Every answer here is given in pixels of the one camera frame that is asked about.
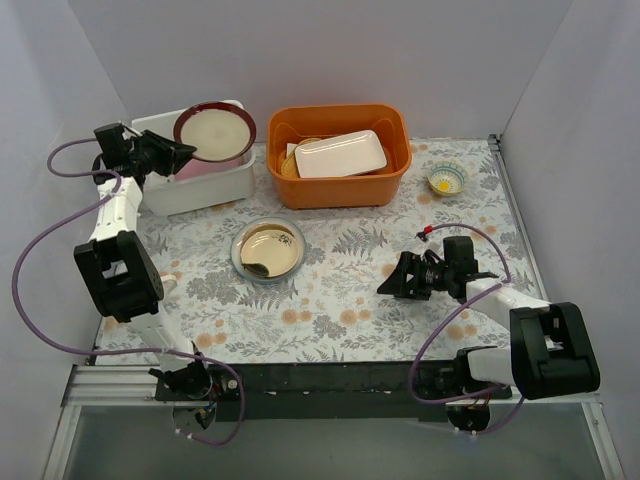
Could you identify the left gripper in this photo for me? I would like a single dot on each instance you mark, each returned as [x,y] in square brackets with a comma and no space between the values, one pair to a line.
[151,153]

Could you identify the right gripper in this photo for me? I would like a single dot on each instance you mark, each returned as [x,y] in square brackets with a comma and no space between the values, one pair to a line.
[413,275]

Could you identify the pink plate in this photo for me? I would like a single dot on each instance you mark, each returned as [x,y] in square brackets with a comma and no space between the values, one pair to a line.
[195,168]

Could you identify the dark red rimmed plate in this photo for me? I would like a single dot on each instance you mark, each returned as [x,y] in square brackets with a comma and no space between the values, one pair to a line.
[219,132]

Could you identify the cream plate with black mark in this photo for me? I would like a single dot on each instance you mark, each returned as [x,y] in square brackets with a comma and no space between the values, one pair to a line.
[270,251]

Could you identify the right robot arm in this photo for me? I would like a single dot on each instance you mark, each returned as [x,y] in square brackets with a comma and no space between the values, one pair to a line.
[549,352]

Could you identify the white plastic bin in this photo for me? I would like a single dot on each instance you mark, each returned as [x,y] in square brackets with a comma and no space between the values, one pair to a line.
[166,196]

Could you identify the orange plastic bin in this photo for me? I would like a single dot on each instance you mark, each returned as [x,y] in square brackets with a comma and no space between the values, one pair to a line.
[294,124]

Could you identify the tan round plate in bin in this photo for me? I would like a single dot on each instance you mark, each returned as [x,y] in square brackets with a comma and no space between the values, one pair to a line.
[288,166]

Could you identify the patterned small bowl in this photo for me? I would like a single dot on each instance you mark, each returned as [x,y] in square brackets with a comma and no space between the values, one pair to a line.
[448,177]

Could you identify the white ceramic mug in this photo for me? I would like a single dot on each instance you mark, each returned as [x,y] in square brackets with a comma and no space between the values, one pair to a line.
[169,283]

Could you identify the white rectangular tray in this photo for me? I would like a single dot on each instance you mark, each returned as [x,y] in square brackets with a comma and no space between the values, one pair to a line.
[344,155]

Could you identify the floral table mat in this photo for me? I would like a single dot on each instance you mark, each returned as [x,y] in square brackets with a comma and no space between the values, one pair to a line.
[329,309]

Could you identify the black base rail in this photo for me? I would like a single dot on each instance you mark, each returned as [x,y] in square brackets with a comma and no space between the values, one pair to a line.
[296,391]

